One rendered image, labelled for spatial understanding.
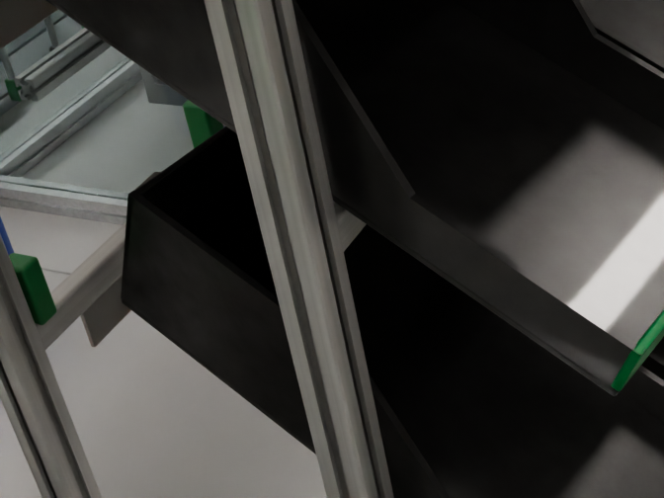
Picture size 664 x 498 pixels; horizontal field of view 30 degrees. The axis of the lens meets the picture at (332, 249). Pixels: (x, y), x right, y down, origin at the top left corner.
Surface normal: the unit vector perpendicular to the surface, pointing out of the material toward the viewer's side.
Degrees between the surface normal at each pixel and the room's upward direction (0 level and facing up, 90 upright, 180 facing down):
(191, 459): 0
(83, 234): 0
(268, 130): 90
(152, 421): 0
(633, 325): 25
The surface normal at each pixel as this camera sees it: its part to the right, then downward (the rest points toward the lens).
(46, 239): -0.18, -0.82
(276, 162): -0.47, 0.55
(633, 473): 0.17, -0.65
